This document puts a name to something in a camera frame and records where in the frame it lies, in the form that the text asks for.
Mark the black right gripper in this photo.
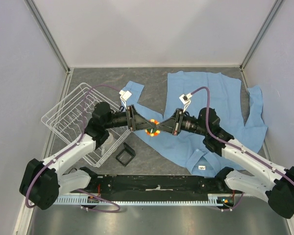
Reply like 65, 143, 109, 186
155, 108, 208, 136

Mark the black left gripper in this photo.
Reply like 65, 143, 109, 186
103, 104, 154, 131

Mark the light blue button shirt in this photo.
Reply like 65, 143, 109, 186
124, 70, 268, 176

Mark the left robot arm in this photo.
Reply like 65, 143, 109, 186
19, 102, 158, 210

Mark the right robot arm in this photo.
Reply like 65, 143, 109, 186
156, 108, 294, 219

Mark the clear drinking glass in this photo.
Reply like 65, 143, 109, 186
101, 133, 118, 156

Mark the small black square frame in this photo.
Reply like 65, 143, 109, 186
115, 142, 136, 167

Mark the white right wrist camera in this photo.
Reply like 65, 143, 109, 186
179, 93, 193, 112

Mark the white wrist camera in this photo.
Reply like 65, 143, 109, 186
119, 90, 132, 108
179, 93, 193, 112

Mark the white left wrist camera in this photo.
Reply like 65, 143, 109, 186
119, 90, 132, 108

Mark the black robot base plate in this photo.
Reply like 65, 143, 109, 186
85, 174, 233, 202

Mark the white wire dish rack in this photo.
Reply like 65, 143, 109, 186
41, 83, 131, 167

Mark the light blue cable duct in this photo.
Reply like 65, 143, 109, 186
55, 194, 218, 206

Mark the aluminium frame rail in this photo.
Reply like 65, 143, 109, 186
12, 205, 33, 235

